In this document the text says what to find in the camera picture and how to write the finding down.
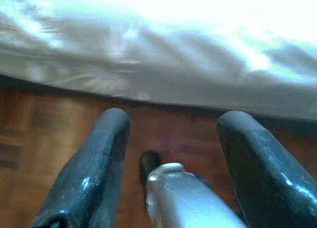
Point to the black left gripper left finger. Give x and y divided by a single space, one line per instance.
94 168

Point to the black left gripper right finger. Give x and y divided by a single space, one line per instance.
260 168

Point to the silver robot left leg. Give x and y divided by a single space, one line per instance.
178 200

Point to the beige floral bed sheet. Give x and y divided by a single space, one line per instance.
148 64

